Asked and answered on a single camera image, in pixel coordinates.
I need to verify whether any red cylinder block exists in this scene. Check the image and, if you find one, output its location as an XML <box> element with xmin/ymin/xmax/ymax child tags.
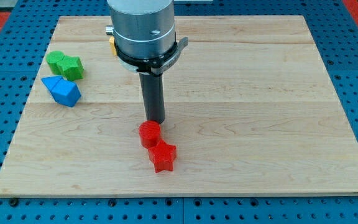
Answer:
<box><xmin>139</xmin><ymin>121</ymin><xmax>161</xmax><ymax>149</ymax></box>

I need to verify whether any green star block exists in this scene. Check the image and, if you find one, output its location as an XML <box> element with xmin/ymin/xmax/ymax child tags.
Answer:
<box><xmin>57</xmin><ymin>55</ymin><xmax>84</xmax><ymax>81</ymax></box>

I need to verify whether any green cylinder block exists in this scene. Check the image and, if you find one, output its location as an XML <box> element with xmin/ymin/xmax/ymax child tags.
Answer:
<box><xmin>46</xmin><ymin>50</ymin><xmax>65</xmax><ymax>75</ymax></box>

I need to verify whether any red star block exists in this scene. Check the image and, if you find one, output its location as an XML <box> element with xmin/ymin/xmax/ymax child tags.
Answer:
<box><xmin>148</xmin><ymin>140</ymin><xmax>177</xmax><ymax>173</ymax></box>

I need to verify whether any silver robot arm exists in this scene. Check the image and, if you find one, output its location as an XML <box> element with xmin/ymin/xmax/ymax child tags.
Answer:
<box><xmin>106</xmin><ymin>0</ymin><xmax>188</xmax><ymax>124</ymax></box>

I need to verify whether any wooden board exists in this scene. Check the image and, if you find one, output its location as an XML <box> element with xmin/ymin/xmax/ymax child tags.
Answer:
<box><xmin>0</xmin><ymin>16</ymin><xmax>358</xmax><ymax>198</ymax></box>

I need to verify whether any blue cube block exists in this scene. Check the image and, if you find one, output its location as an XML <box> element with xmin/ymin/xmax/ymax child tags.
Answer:
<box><xmin>51</xmin><ymin>79</ymin><xmax>81</xmax><ymax>107</ymax></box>

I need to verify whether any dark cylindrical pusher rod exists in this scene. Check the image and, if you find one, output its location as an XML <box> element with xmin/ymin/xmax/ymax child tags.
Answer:
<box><xmin>139</xmin><ymin>73</ymin><xmax>165</xmax><ymax>124</ymax></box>

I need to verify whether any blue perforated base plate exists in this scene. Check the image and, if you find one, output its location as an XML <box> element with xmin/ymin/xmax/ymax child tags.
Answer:
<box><xmin>0</xmin><ymin>0</ymin><xmax>358</xmax><ymax>223</ymax></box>

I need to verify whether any black clamp ring mount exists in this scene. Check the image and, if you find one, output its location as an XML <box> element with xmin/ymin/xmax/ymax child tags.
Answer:
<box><xmin>111</xmin><ymin>37</ymin><xmax>188</xmax><ymax>76</ymax></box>

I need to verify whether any blue triangle block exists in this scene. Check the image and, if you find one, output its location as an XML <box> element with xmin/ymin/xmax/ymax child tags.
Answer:
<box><xmin>41</xmin><ymin>75</ymin><xmax>63</xmax><ymax>92</ymax></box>

